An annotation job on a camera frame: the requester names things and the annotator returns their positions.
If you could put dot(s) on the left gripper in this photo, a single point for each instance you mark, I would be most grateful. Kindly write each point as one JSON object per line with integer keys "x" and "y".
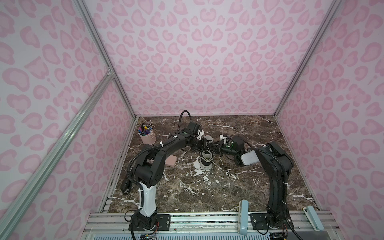
{"x": 203, "y": 145}

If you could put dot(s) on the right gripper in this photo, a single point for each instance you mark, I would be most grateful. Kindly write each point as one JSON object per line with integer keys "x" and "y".
{"x": 220, "y": 146}

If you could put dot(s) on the black white sneaker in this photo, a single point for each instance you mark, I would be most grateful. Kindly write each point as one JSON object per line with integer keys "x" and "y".
{"x": 206, "y": 156}

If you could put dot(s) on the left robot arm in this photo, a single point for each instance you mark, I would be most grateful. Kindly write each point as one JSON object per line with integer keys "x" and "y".
{"x": 146, "y": 170}

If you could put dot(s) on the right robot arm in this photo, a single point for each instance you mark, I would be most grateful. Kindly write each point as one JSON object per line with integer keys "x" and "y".
{"x": 277, "y": 165}

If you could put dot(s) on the pink rectangular case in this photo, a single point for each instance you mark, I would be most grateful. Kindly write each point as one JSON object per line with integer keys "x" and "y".
{"x": 171, "y": 161}

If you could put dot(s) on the pink pen cup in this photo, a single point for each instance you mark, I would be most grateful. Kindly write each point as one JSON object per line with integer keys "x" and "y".
{"x": 149, "y": 139}

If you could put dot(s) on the pens in cup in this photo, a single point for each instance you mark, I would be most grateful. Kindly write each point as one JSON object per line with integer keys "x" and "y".
{"x": 144, "y": 130}

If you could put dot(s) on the light blue clamp centre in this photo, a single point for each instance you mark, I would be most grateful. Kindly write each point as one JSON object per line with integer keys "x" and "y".
{"x": 243, "y": 212}

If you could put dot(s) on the light blue clamp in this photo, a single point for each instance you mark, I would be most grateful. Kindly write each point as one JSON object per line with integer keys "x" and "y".
{"x": 243, "y": 212}
{"x": 313, "y": 218}

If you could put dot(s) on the light blue clamp right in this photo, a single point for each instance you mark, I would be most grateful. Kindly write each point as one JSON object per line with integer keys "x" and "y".
{"x": 313, "y": 218}

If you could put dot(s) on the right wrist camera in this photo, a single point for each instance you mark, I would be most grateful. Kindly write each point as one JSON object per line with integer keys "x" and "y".
{"x": 235, "y": 142}

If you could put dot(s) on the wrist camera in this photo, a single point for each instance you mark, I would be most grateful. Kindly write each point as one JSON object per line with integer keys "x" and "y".
{"x": 195, "y": 130}
{"x": 235, "y": 142}

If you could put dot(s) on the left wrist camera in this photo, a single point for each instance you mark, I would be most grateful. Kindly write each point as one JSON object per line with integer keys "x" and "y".
{"x": 195, "y": 130}

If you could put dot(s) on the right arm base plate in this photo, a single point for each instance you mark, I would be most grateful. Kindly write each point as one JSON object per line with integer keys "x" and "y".
{"x": 264, "y": 221}

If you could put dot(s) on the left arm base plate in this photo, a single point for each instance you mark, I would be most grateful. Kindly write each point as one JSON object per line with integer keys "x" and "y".
{"x": 159, "y": 222}

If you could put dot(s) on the aluminium rail base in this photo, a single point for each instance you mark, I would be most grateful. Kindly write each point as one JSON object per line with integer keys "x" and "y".
{"x": 210, "y": 226}

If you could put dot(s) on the diagonal aluminium frame bar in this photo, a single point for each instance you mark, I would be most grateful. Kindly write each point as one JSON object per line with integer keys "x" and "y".
{"x": 20, "y": 205}

